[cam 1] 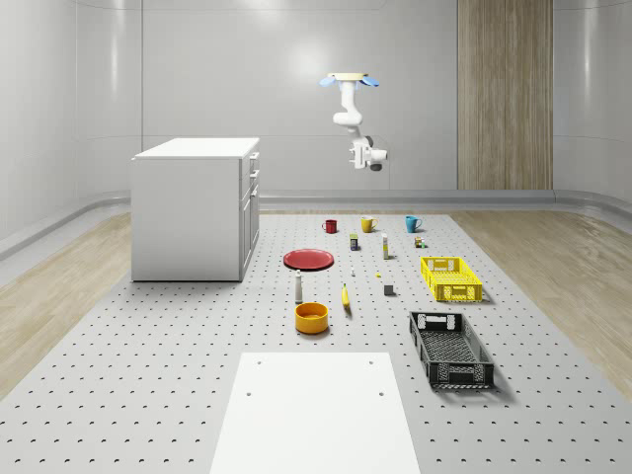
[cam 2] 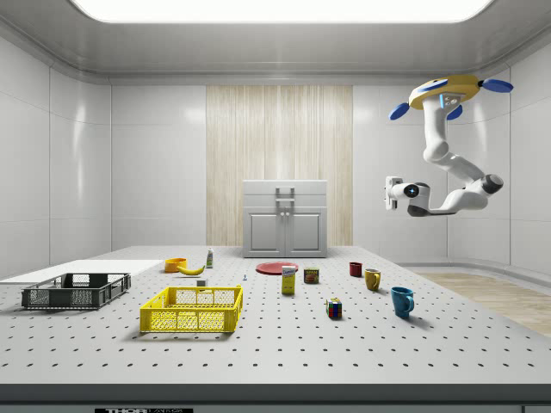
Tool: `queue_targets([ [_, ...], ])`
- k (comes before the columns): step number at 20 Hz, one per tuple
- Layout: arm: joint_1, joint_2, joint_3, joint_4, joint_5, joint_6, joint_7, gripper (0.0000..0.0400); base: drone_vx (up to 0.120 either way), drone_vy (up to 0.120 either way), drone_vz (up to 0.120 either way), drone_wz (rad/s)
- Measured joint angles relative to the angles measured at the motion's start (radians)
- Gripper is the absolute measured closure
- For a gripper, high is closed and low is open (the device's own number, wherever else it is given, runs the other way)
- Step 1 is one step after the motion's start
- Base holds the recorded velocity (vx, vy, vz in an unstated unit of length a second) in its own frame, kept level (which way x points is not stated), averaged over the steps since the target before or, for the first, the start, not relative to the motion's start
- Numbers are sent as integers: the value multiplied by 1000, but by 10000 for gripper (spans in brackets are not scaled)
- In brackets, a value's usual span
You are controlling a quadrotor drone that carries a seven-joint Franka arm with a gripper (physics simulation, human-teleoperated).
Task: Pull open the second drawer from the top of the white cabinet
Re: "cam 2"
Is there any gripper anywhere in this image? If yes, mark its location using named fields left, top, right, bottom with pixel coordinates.
left=383, top=175, right=406, bottom=212

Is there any blue mug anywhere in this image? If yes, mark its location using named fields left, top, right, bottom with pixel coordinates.
left=390, top=287, right=415, bottom=319

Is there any white cabinet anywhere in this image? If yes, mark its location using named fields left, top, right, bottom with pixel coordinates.
left=242, top=179, right=328, bottom=259

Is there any drone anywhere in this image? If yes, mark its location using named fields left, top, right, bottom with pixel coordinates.
left=388, top=73, right=515, bottom=121

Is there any yellow white box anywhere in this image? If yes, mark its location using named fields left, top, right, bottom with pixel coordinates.
left=282, top=265, right=298, bottom=296

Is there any red plate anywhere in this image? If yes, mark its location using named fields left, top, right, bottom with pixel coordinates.
left=255, top=261, right=300, bottom=276

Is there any yellow basket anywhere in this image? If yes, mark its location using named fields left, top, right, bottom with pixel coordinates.
left=139, top=285, right=245, bottom=334

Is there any white board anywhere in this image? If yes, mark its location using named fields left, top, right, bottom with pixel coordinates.
left=0, top=259, right=164, bottom=285

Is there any dark grey basket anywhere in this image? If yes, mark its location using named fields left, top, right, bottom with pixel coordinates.
left=21, top=272, right=133, bottom=311

